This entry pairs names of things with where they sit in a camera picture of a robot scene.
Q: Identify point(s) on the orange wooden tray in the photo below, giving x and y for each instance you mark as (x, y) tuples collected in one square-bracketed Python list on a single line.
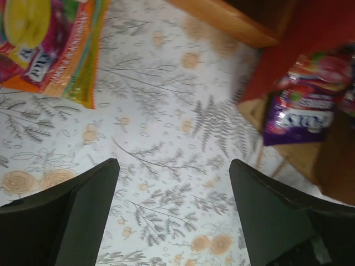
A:
[(257, 23)]

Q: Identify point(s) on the floral table mat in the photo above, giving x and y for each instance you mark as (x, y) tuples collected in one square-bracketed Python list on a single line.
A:
[(164, 110)]

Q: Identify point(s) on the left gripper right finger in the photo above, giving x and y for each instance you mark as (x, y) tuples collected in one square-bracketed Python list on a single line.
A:
[(284, 226)]

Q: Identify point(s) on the red paper bag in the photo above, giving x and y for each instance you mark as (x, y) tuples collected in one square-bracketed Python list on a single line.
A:
[(315, 26)]

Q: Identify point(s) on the yellow candy packet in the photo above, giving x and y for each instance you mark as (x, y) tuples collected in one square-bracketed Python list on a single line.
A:
[(51, 47)]

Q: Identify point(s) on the purple candy packet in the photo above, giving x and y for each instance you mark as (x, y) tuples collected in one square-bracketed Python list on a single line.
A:
[(302, 108)]

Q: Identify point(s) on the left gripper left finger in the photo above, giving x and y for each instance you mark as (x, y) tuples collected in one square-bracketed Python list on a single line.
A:
[(62, 225)]

